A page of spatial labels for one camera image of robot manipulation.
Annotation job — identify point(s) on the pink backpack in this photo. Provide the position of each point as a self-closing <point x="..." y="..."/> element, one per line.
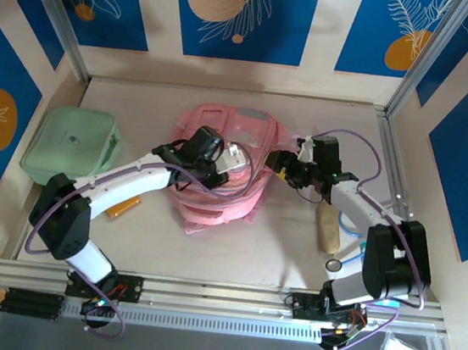
<point x="213" y="206"/>

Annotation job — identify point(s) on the tan pencil pouch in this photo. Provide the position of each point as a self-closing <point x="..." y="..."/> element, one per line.
<point x="328" y="233"/>

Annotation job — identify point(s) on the orange marker pen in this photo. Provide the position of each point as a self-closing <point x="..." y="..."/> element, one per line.
<point x="123" y="208"/>

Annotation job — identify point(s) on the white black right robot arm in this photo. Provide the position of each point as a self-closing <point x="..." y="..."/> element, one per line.
<point x="358" y="203"/>

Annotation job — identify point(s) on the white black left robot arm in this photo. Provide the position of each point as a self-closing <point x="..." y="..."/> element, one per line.
<point x="131" y="179"/>

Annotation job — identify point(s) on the round metal disc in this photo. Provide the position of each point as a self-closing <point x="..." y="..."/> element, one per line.
<point x="334" y="266"/>

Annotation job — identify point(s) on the blue poster beige circle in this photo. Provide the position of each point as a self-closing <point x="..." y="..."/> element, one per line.
<point x="276" y="39"/>

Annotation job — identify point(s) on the mint green zip case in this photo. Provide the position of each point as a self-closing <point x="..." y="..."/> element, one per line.
<point x="66" y="150"/>

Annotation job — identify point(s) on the blue poster orange circle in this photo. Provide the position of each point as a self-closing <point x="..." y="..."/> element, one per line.
<point x="362" y="37"/>
<point x="15" y="80"/>

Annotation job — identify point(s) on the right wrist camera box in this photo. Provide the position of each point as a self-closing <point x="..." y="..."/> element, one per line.
<point x="326" y="154"/>

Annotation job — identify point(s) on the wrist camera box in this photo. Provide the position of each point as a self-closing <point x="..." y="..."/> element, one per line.
<point x="326" y="154"/>
<point x="203" y="143"/>

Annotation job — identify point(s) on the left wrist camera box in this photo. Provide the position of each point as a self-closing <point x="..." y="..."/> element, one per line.
<point x="203" y="143"/>

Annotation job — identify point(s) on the aluminium side rail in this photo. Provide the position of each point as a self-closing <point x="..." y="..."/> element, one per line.
<point x="390" y="134"/>

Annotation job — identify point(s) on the aluminium front rail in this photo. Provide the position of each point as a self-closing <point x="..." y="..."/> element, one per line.
<point x="223" y="293"/>

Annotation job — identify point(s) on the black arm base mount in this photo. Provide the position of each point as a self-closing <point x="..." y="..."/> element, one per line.
<point x="130" y="288"/>
<point x="303" y="305"/>

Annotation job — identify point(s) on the aluminium frame post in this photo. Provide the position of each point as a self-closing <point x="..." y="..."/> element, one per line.
<point x="58" y="12"/>
<point x="426" y="57"/>

